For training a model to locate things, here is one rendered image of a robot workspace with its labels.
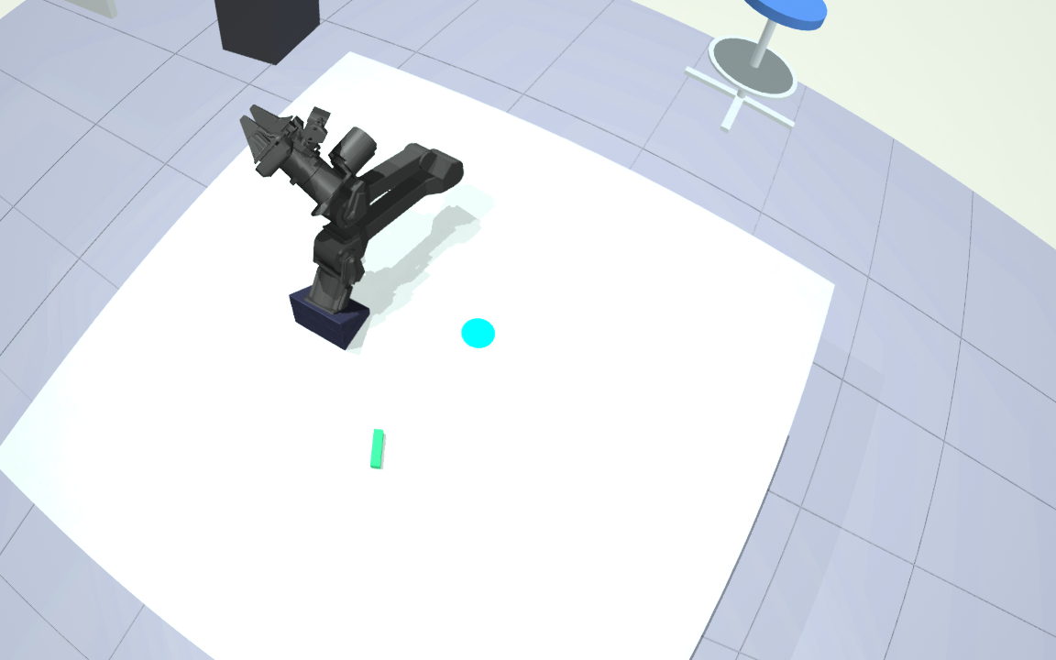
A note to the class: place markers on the green rectangular post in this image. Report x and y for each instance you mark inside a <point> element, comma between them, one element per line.
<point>376,450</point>

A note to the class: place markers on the cyan circle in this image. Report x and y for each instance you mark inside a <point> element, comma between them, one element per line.
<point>477,333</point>

